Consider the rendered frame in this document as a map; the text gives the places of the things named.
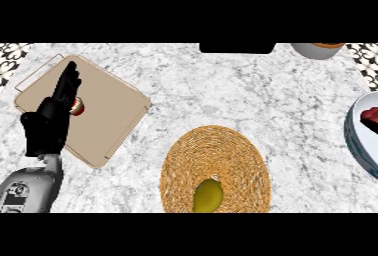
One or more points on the yellow-green bell pepper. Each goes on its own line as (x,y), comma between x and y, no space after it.
(207,196)

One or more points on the beige cutting board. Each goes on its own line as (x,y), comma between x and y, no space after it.
(111,110)

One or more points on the black appliance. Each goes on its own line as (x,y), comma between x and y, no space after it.
(237,48)

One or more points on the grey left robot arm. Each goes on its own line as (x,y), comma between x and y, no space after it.
(30,190)

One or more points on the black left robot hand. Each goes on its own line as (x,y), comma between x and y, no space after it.
(46,126)

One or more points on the white blue-rimmed bowl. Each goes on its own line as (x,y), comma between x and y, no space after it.
(362,143)

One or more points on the woven wicker placemat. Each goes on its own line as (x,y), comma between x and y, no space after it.
(216,156)

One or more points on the dark red object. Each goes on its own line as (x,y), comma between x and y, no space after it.
(371,117)

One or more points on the grey pot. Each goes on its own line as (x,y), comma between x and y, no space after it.
(318,50)

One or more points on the red can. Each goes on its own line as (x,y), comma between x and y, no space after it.
(79,107)

